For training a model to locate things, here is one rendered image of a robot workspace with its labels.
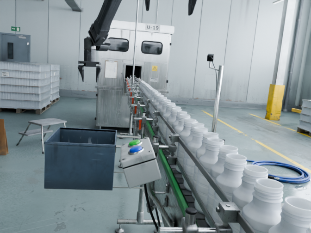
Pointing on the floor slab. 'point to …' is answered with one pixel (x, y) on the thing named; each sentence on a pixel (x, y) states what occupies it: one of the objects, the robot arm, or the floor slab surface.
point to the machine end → (113, 88)
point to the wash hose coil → (283, 176)
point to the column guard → (274, 102)
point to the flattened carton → (3, 139)
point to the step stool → (40, 128)
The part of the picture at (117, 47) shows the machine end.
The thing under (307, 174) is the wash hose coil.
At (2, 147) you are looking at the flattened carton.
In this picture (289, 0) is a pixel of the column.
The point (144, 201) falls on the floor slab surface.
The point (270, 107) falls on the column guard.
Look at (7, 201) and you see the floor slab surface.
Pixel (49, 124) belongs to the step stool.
